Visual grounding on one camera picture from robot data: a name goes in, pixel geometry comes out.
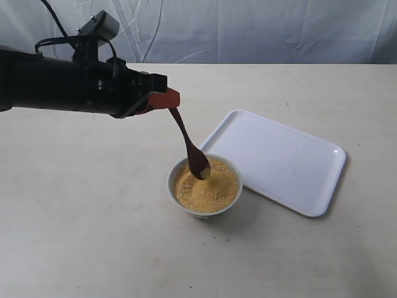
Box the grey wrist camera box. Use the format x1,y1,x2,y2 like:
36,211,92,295
78,10,120,40

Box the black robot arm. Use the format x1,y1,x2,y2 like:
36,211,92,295
1,47,181,119

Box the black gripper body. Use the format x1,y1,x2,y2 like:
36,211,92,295
106,58,167,119

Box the grey fabric backdrop curtain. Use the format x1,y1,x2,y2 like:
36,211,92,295
0,0,397,65

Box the white rectangular plastic tray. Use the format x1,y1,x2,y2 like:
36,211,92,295
201,109,347,218

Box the white ceramic bowl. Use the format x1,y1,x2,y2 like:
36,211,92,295
167,153,243,219

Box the dark red wooden spoon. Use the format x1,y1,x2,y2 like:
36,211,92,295
169,107,211,180

